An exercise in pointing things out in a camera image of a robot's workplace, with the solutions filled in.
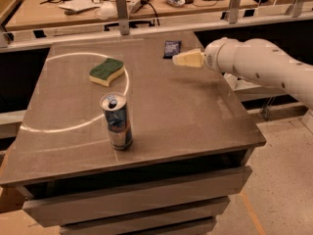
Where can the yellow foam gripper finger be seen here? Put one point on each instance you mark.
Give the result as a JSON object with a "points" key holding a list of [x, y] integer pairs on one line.
{"points": [[193, 59]]}

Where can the blue rxbar blueberry packet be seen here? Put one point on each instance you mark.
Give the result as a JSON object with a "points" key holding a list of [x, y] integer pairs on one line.
{"points": [[171, 48]]}

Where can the green and yellow sponge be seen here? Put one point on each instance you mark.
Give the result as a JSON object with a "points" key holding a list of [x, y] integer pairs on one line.
{"points": [[107, 71]]}

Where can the metal rail frame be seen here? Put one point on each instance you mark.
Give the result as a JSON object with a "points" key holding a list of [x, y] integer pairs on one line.
{"points": [[27, 24]]}

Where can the blue silver energy drink can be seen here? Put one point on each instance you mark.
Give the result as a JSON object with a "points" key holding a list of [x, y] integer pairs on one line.
{"points": [[114, 106]]}

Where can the grey drawer cabinet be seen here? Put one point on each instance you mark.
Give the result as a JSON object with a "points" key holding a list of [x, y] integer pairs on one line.
{"points": [[173, 198]]}

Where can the white papers on desk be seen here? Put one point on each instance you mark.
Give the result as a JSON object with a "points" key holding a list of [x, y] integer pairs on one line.
{"points": [[79, 5]]}

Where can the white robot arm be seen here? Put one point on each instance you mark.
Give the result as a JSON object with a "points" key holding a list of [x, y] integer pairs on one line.
{"points": [[256, 60]]}

